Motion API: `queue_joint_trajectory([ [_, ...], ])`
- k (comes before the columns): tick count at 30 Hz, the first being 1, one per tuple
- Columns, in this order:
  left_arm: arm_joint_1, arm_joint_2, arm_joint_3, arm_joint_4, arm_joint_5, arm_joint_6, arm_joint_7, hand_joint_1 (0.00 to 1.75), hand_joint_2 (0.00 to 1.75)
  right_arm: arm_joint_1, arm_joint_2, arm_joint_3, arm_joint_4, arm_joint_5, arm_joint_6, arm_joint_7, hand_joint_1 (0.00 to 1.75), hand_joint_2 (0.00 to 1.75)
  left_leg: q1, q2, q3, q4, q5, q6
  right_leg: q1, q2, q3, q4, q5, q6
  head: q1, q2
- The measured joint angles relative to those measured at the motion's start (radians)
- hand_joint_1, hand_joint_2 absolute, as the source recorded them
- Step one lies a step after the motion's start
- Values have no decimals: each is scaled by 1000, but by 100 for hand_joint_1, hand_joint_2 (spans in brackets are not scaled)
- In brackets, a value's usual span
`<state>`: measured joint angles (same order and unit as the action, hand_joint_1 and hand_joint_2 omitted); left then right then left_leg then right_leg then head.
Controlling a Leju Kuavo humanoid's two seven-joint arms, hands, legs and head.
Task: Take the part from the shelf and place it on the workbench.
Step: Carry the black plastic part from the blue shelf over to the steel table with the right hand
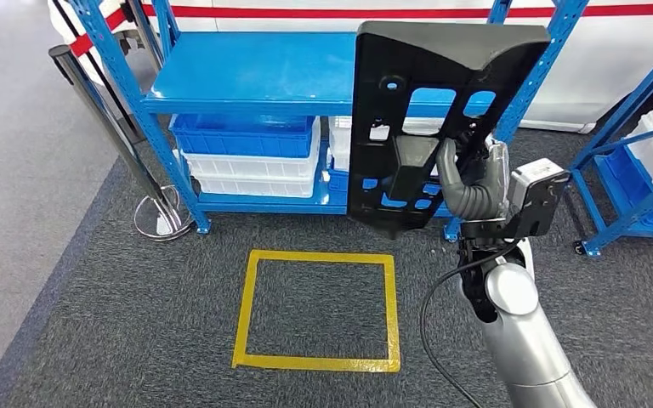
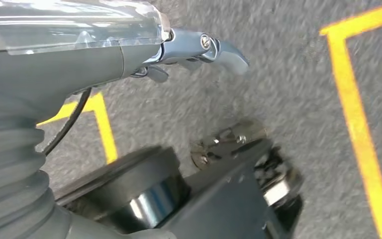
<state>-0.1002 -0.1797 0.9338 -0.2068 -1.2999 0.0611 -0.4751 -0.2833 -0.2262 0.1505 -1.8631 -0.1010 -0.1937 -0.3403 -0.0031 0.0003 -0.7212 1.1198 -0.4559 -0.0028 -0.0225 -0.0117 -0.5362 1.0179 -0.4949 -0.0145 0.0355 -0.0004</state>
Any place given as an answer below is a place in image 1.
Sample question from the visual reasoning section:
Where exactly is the red barrier belt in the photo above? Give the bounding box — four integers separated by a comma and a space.
70, 3, 653, 58

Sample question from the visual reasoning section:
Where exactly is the grey stanchion post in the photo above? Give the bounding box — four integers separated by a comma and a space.
126, 0, 164, 67

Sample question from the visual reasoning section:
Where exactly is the blue metal shelf rack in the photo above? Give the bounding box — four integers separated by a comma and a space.
64, 0, 593, 243

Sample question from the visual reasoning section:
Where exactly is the yellow floor tape square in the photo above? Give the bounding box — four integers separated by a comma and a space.
231, 249, 402, 374

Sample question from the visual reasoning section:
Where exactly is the blue bin in wheeled rack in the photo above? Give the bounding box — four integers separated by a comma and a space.
595, 147, 653, 226

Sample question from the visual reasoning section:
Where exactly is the black plastic panel part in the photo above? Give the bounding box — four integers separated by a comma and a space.
347, 21, 552, 241

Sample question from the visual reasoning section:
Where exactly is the stanchion post with chrome base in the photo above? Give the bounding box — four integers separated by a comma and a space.
48, 44, 196, 242

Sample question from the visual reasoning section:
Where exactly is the white car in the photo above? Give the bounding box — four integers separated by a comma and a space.
47, 0, 653, 134

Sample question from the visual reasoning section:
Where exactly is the low white plastic bin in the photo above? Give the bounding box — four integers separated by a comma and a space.
194, 171, 319, 199

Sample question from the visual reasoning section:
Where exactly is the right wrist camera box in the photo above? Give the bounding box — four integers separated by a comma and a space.
503, 157, 572, 239

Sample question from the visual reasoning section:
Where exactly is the large white plastic bin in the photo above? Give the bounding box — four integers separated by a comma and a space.
173, 121, 322, 181

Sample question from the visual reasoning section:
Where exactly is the blue wheeled shelf rack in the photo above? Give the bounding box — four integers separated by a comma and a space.
565, 31, 653, 258

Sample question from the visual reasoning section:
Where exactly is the wide white plastic bin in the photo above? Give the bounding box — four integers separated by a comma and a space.
327, 115, 447, 173

